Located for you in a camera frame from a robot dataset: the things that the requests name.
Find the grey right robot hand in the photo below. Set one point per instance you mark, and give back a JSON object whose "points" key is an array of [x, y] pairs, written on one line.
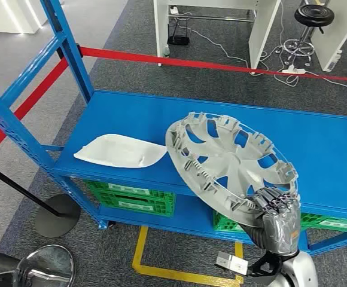
{"points": [[281, 229]]}

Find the grey plastic wheel hubcap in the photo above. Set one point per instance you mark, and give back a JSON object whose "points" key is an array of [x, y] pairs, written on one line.
{"points": [[227, 164]]}

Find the blue metal shelf rack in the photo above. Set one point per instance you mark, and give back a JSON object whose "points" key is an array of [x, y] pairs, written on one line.
{"points": [[150, 119]]}

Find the white plastic car part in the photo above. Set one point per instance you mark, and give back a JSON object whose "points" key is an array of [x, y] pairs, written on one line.
{"points": [[116, 150]]}

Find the white power strip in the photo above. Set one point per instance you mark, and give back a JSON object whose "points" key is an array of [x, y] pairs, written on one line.
{"points": [[293, 71]]}

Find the clear plastic bottle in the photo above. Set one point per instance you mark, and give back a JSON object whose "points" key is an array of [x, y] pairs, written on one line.
{"points": [[334, 61]]}

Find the white desk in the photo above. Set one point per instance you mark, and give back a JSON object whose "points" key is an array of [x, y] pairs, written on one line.
{"points": [[335, 35], [260, 35]]}

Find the red barrier belt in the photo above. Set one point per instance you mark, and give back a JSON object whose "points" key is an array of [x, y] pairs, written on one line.
{"points": [[191, 62], [26, 105]]}

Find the black round stool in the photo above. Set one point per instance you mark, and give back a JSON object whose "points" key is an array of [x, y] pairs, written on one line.
{"points": [[314, 15]]}

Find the small green bottle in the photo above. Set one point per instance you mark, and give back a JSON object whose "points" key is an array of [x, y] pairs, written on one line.
{"points": [[166, 50]]}

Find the black stanchion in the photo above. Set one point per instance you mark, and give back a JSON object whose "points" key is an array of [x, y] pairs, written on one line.
{"points": [[57, 218]]}

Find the chrome stanchion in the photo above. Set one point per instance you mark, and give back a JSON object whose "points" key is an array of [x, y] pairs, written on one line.
{"points": [[51, 261]]}

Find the barrier post with black head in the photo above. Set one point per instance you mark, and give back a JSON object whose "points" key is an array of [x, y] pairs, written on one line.
{"points": [[80, 51]]}

